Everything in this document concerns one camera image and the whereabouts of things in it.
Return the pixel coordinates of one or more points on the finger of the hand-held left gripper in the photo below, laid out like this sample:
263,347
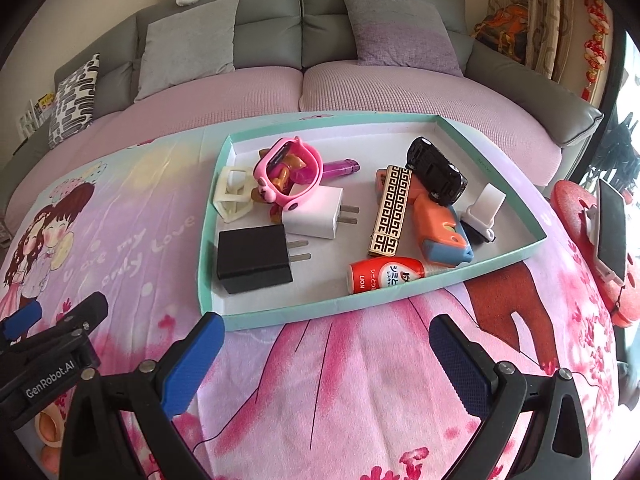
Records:
45,375
20,321

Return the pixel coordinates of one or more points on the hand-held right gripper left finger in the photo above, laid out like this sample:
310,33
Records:
192,365

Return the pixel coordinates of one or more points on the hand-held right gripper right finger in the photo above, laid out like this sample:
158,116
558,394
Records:
462,365

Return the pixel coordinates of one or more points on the black charger plug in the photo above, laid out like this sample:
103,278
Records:
252,257

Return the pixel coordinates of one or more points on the red small bottle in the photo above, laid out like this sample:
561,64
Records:
375,275

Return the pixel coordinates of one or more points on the orange blue utility knife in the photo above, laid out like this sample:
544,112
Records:
432,225

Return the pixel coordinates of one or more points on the teal cardboard tray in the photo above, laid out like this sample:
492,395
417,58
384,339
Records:
320,285

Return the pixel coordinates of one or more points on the white smartwatch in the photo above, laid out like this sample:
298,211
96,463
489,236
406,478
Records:
487,202

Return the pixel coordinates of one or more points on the cream hair claw clip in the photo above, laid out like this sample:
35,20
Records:
230,200

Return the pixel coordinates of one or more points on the gold patterned lighter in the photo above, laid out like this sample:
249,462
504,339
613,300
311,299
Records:
392,210

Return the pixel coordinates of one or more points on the white charger plug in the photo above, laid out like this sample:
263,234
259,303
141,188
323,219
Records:
310,212

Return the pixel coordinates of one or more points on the black toy car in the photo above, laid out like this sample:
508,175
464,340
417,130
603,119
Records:
435,170

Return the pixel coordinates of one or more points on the pink brown toy figure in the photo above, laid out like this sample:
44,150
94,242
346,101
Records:
287,172

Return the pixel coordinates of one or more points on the pink wristband watch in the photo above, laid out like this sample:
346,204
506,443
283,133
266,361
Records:
312,170

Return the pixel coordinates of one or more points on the purple lighter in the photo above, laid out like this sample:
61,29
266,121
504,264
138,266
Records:
340,167

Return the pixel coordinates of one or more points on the person's left hand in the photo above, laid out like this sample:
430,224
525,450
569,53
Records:
50,425

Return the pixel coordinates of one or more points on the printed cartoon blanket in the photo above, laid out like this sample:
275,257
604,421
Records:
350,385

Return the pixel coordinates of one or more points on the red round foam stand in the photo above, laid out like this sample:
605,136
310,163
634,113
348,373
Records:
570,200

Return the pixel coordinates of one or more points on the smartphone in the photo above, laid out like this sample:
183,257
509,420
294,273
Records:
612,230

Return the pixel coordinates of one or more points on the yellow cover book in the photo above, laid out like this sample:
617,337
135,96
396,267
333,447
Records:
46,101

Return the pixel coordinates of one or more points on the black white patterned cushion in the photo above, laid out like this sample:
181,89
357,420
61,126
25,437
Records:
72,100

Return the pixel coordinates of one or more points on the purple sofa cover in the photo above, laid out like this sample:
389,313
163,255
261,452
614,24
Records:
225,100

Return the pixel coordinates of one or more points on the plain grey cushion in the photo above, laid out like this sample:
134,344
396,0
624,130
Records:
190,45

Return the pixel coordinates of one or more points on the purple grey cushion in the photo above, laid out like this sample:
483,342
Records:
400,30

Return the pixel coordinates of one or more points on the red hanging decoration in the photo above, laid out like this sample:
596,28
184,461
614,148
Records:
595,45

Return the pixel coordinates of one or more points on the grey sofa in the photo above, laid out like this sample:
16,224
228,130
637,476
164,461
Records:
280,15

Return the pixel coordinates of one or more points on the beige patterned curtain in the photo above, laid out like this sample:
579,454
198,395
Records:
545,10

